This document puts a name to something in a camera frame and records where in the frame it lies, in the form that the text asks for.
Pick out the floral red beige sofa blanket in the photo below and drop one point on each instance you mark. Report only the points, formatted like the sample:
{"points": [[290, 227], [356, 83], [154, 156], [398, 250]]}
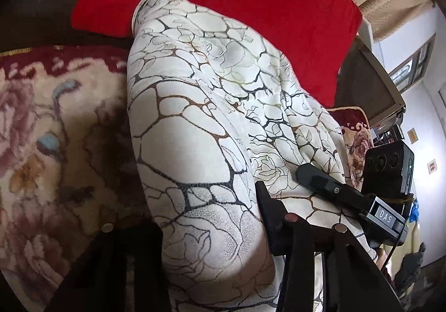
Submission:
{"points": [[67, 164]]}

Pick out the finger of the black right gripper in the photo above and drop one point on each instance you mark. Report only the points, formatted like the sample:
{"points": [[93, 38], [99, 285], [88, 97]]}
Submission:
{"points": [[329, 188]]}

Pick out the white crackle-pattern coat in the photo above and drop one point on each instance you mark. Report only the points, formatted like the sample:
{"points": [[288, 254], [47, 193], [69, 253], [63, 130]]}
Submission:
{"points": [[214, 107]]}

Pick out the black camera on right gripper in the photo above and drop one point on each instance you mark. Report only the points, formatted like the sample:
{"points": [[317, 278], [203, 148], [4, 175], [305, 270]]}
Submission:
{"points": [[388, 170]]}

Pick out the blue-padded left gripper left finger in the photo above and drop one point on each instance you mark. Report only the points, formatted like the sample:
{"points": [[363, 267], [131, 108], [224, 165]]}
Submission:
{"points": [[141, 270]]}

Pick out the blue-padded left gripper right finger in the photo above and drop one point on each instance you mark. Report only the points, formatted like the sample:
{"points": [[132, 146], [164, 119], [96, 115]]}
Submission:
{"points": [[285, 230]]}

